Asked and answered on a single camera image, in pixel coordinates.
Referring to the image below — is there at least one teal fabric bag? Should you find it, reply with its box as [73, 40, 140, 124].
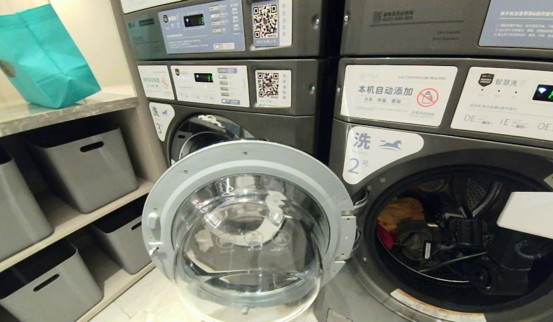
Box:
[0, 4, 102, 110]

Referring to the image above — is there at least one grey front-load washing machine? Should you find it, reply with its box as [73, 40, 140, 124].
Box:
[314, 57, 553, 322]
[137, 58, 332, 167]

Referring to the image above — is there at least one grey plastic storage bin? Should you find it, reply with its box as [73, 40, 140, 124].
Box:
[0, 241, 104, 322]
[90, 200, 153, 275]
[28, 127, 139, 214]
[0, 147, 54, 267]

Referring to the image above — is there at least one grey stacked dryer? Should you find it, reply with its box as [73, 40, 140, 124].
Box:
[340, 0, 553, 60]
[120, 0, 336, 61]

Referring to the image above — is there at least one square code sticker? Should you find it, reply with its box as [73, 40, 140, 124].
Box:
[251, 0, 293, 48]
[255, 69, 293, 108]

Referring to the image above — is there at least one beige shelf unit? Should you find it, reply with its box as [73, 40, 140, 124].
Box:
[0, 85, 156, 322]

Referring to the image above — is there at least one round glass washer door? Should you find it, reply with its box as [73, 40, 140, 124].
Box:
[141, 140, 358, 322]

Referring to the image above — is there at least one white cloth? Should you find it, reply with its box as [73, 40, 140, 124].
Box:
[198, 114, 226, 128]

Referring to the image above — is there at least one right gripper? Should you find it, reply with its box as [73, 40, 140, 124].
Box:
[395, 221, 442, 264]

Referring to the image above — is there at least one orange cloth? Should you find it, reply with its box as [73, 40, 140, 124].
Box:
[377, 197, 425, 231]

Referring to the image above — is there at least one red cloth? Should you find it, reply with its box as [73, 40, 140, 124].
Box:
[377, 224, 396, 249]

